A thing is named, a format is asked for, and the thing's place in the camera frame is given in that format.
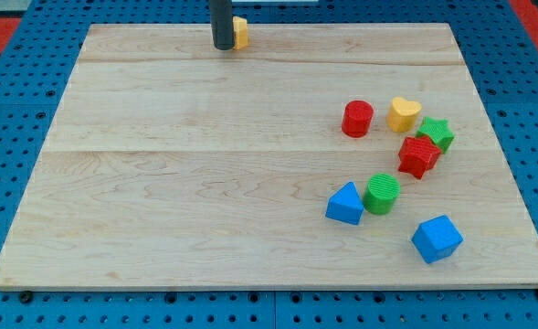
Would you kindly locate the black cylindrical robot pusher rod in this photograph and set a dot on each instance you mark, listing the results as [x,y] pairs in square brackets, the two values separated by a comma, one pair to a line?
[221,20]

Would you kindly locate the light wooden board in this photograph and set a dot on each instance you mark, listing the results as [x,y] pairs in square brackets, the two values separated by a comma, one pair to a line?
[173,166]

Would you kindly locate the green cylinder block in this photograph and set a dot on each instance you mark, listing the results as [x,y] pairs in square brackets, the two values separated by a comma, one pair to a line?
[381,193]

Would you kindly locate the blue cube block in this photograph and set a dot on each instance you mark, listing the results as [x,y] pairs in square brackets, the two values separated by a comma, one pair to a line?
[436,239]

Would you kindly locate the red star block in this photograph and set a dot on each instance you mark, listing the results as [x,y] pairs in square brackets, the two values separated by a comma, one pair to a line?
[418,155]

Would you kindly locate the red cylinder block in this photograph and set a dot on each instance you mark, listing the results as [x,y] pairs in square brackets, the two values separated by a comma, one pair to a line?
[357,118]

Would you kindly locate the yellow hexagon block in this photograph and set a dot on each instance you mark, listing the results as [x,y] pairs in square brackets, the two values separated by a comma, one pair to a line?
[240,28]

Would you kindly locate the blue triangle block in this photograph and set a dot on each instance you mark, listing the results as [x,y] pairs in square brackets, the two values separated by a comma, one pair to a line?
[345,205]

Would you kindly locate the green star block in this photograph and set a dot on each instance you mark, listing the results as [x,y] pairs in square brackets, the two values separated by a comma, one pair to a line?
[438,131]

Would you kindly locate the yellow heart block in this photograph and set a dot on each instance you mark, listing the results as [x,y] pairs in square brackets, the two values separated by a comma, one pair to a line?
[402,114]

